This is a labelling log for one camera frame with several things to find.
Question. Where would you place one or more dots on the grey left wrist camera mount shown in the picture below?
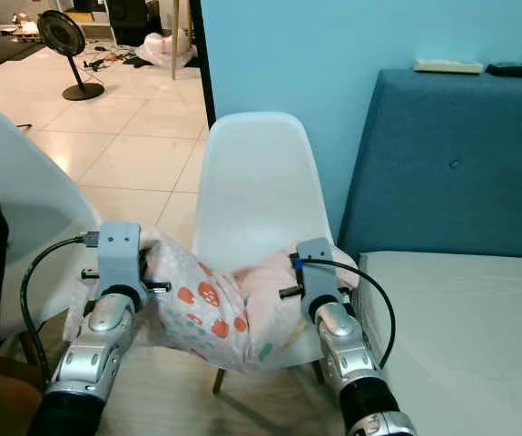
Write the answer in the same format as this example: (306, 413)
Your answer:
(120, 254)

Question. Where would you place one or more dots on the cream remote control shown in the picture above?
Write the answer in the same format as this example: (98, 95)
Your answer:
(448, 66)

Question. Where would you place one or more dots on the black standing fan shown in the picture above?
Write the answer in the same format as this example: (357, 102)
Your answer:
(61, 34)

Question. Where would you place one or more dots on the pink patterned pillow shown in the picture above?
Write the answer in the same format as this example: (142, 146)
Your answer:
(215, 309)

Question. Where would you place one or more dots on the white chair wooden legs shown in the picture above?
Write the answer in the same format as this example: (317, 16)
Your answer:
(24, 200)
(251, 182)

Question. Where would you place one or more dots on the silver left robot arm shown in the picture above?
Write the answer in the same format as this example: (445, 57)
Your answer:
(102, 354)

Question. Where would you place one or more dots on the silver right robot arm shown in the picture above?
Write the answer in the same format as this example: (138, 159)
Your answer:
(356, 363)

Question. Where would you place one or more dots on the white plastic bag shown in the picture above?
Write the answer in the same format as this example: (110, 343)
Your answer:
(161, 50)

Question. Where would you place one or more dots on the black flat case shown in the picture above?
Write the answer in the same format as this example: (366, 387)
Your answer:
(517, 70)

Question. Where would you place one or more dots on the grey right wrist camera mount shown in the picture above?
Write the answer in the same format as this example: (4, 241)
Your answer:
(320, 272)

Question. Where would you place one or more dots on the white sheeted mattress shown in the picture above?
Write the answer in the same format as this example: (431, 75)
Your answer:
(460, 354)

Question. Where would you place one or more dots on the teal tufted headboard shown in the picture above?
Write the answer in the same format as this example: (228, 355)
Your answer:
(451, 163)

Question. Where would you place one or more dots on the black door frame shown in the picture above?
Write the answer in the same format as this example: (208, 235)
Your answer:
(200, 54)

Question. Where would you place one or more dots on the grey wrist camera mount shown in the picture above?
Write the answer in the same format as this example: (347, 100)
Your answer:
(320, 272)
(120, 254)

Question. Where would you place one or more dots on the black box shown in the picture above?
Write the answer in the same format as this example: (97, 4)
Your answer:
(129, 18)

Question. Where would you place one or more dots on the wooden table leg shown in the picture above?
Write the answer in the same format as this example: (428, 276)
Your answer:
(176, 36)

